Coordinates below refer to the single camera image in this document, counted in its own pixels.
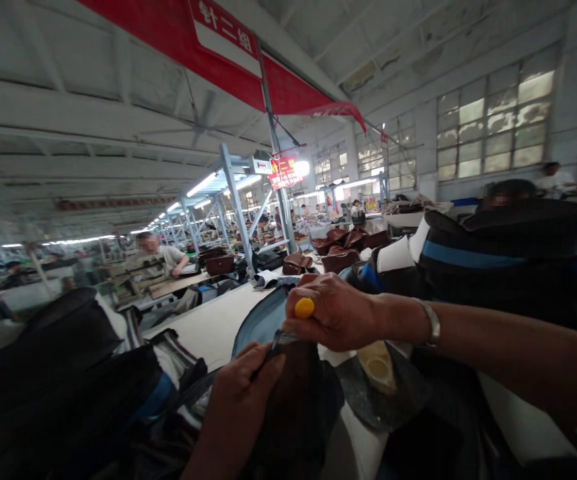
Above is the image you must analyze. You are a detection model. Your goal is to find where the dark bag with grey trim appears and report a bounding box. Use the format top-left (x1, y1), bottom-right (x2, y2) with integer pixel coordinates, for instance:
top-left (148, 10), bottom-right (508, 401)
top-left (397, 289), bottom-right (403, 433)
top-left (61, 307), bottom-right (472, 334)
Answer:
top-left (168, 285), bottom-right (349, 480)

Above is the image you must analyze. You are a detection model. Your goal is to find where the pile of black blue bags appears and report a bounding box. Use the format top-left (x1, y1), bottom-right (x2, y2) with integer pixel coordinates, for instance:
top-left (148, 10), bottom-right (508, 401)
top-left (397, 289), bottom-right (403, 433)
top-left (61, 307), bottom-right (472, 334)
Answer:
top-left (352, 199), bottom-right (577, 337)

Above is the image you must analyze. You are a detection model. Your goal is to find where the metal light rack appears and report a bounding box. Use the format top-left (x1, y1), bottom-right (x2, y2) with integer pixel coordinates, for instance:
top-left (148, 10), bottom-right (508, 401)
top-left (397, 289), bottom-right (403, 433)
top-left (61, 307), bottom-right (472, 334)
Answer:
top-left (143, 143), bottom-right (300, 281)

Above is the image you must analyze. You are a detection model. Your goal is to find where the person's right hand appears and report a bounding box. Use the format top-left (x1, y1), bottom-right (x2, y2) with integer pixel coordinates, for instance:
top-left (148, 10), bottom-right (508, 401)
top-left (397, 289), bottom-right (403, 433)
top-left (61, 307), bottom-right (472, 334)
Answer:
top-left (283, 273), bottom-right (400, 353)

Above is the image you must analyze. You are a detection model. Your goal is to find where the grey fabric piece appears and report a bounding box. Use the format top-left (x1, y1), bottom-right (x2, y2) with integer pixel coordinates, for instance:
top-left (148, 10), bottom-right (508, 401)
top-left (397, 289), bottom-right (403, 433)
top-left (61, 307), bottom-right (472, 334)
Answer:
top-left (336, 345), bottom-right (435, 434)

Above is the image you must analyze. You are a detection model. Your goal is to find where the red hanging sign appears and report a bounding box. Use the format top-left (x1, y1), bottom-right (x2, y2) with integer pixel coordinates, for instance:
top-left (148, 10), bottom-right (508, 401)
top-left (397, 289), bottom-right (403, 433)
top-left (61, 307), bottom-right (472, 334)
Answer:
top-left (268, 151), bottom-right (300, 189)

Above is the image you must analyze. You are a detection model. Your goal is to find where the ceiling fan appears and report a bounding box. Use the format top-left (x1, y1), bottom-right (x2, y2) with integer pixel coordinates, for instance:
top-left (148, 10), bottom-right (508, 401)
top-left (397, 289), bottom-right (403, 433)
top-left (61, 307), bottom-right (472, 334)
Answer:
top-left (137, 89), bottom-right (252, 147)

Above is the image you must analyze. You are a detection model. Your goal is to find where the sewing machine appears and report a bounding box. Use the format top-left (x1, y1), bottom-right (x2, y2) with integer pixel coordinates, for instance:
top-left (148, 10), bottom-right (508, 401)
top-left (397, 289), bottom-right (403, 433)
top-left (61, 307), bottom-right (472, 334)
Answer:
top-left (111, 255), bottom-right (172, 303)

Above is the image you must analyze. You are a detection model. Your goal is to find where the pile of brown bags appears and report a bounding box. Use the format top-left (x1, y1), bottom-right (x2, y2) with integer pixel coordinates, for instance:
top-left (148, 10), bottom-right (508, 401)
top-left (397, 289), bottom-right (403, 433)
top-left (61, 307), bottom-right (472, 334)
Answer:
top-left (310, 226), bottom-right (392, 275)

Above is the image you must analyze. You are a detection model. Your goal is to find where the person's left hand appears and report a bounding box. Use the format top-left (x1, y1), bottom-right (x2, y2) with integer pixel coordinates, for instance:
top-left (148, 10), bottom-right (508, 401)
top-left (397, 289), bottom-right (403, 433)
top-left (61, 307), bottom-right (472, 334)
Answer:
top-left (210, 342), bottom-right (287, 422)

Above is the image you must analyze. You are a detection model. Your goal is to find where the large window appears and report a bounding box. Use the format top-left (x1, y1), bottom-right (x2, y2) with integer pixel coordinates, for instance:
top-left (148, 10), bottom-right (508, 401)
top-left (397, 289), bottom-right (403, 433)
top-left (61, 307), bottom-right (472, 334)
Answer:
top-left (435, 43), bottom-right (555, 182)

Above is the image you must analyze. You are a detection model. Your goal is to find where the red banner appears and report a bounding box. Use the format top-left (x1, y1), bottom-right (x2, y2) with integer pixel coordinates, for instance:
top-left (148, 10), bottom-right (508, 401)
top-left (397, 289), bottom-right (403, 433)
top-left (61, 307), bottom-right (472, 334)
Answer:
top-left (76, 0), bottom-right (369, 135)

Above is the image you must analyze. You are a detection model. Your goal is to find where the brown bag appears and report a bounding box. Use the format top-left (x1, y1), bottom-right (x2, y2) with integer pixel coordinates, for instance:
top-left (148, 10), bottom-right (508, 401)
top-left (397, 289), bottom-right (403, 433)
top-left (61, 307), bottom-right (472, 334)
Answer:
top-left (282, 252), bottom-right (315, 277)
top-left (205, 254), bottom-right (237, 277)

